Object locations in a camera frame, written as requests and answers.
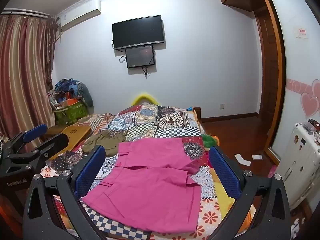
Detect pink heart wall decal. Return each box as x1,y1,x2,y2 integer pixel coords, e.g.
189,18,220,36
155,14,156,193
286,78,320,119

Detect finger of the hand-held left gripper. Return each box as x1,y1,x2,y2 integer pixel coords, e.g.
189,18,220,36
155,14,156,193
4,124,48,155
5,133,69,174

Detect wooden door frame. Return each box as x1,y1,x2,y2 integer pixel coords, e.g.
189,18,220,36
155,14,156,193
255,0,287,165

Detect striped red curtain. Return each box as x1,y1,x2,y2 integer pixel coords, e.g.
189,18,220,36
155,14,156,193
0,12,59,140

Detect small dark box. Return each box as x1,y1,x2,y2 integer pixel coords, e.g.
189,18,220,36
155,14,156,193
302,119,320,135

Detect dark curtain rail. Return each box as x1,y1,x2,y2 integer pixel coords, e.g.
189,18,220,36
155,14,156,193
0,8,50,19

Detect white air conditioner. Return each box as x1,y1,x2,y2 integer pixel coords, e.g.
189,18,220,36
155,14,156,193
57,0,102,32

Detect pink pants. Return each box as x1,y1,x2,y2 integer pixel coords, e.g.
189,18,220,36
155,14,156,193
80,138,202,233

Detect pile of clothes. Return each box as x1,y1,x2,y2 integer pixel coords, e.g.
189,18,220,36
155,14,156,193
49,78,94,108

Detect white wall socket box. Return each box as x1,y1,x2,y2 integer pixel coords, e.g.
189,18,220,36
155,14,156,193
271,122,320,209

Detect yellow curved headboard pad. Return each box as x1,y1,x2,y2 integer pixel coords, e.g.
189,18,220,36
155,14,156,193
132,92,158,105

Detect olive green pants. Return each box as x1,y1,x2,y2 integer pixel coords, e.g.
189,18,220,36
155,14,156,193
81,130,127,157

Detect patchwork printed blanket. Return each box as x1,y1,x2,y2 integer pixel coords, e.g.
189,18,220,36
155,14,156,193
40,104,250,240

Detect green plush toy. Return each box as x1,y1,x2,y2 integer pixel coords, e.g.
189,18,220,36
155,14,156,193
201,134,220,153

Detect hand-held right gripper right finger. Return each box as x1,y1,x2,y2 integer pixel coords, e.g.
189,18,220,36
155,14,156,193
208,146,292,240

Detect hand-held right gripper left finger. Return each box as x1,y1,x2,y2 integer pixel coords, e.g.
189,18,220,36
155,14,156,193
22,145,107,240

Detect wooden lap desk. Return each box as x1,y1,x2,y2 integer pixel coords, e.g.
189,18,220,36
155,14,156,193
41,124,92,160

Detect black wall television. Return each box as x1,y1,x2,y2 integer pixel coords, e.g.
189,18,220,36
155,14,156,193
112,15,165,50

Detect wooden door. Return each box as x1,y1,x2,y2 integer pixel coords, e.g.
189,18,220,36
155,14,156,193
255,7,280,130

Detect green patterned bag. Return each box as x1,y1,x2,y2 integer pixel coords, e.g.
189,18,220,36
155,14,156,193
54,101,87,125

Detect small black wall monitor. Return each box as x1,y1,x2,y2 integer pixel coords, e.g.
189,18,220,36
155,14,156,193
125,44,155,69

